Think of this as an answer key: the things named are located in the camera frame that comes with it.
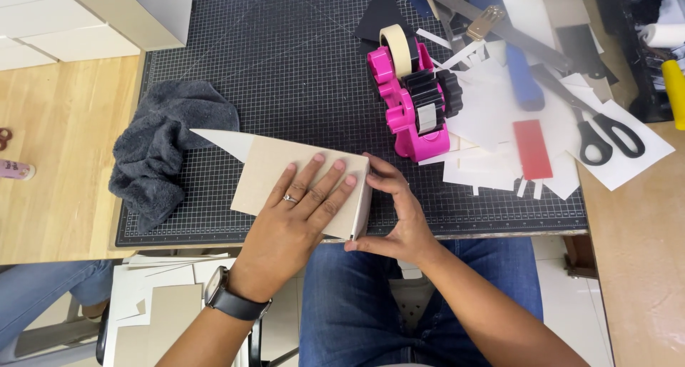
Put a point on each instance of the long metal ruler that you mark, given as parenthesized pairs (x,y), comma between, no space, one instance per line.
(513,32)

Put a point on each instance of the black rectangular block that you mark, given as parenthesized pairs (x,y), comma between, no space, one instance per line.
(578,48)

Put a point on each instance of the grey chair seat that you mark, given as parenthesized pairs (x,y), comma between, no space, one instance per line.
(409,300)

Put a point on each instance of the dark grey towel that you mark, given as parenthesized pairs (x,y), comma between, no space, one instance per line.
(160,147)

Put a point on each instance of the yellow cylinder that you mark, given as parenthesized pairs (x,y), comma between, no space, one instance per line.
(675,91)

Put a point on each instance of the brass coloured clip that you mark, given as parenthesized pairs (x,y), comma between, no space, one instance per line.
(484,23)

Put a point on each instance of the stack of cardboard sheets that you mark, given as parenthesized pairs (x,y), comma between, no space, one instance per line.
(155,308)

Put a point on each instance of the person's blue jeans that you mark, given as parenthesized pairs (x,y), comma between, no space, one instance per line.
(348,308)

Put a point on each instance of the black paper sheets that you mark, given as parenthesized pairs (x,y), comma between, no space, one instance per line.
(382,11)

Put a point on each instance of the white paper roll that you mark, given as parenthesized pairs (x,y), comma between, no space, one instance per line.
(663,35)

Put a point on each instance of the pink tape dispenser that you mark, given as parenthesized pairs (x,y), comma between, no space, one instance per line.
(415,126)

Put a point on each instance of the black tray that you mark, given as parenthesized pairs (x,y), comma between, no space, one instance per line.
(637,62)

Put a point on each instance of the black gridded cutting mat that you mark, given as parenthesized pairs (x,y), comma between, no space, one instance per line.
(299,73)

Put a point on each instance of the person's right hand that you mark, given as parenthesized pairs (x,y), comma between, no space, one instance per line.
(409,228)

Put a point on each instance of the stack of white boxes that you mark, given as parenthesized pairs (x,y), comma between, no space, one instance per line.
(48,30)

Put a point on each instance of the cream masking tape roll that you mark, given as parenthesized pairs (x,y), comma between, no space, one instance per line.
(398,48)

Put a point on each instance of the black smartwatch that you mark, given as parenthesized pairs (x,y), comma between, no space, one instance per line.
(235,303)

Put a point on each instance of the brown table leg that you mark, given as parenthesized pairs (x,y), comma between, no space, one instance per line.
(580,257)

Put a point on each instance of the pile of white paper scraps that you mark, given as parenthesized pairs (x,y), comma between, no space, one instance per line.
(487,110)

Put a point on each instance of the pink bottle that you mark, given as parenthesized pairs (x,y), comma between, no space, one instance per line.
(15,169)

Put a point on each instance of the person's left hand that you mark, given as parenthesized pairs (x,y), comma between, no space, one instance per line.
(283,233)

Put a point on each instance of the grey cardboard box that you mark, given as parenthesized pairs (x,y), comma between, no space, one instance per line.
(262,174)
(139,11)

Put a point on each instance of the red rectangular card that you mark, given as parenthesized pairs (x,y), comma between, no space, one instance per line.
(532,150)

